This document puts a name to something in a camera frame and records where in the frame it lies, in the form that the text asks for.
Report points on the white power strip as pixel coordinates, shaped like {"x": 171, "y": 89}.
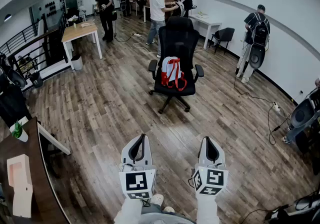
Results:
{"x": 137, "y": 34}
{"x": 276, "y": 106}

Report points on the person's right white shoe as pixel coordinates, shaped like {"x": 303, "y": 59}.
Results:
{"x": 168, "y": 209}

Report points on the person's white shoe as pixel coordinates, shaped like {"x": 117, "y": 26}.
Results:
{"x": 157, "y": 199}
{"x": 168, "y": 209}

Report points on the black oval device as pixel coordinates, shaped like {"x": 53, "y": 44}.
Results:
{"x": 302, "y": 114}
{"x": 257, "y": 56}
{"x": 114, "y": 15}
{"x": 16, "y": 79}

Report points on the black metal railing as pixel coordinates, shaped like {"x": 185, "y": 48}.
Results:
{"x": 53, "y": 45}

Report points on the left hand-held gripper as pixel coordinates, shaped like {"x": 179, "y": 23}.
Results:
{"x": 136, "y": 180}

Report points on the white waste bin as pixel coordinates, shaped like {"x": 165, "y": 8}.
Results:
{"x": 77, "y": 62}

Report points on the person's white printed shirt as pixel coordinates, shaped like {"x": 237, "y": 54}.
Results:
{"x": 170, "y": 219}

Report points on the person's left leg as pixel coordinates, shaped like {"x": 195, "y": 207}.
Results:
{"x": 150, "y": 209}

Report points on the group of black wall-hung items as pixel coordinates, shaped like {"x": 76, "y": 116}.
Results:
{"x": 51, "y": 8}

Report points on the potted green plant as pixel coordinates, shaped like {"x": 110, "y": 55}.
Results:
{"x": 18, "y": 130}

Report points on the person's right forearm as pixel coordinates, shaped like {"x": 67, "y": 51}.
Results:
{"x": 207, "y": 208}

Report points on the white flowers in vase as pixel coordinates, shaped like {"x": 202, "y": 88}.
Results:
{"x": 73, "y": 19}

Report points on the stack of papers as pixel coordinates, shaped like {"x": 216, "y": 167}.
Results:
{"x": 202, "y": 15}

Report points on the black mesh office chair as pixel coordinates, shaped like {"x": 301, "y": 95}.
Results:
{"x": 178, "y": 35}

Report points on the person's left white shoe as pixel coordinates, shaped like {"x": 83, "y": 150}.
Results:
{"x": 157, "y": 199}

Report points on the black waste bin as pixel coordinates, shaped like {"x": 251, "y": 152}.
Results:
{"x": 37, "y": 80}

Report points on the wooden table with white legs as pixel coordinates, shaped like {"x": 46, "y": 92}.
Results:
{"x": 80, "y": 30}

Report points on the small white-framed table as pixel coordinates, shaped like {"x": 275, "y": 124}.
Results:
{"x": 133, "y": 1}

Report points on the desk with white frame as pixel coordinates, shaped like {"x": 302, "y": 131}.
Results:
{"x": 30, "y": 168}

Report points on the person's left forearm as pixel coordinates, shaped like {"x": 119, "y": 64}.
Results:
{"x": 127, "y": 210}

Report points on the small black chair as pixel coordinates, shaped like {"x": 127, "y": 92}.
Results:
{"x": 226, "y": 34}

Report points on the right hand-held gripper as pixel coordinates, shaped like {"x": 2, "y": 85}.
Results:
{"x": 215, "y": 178}

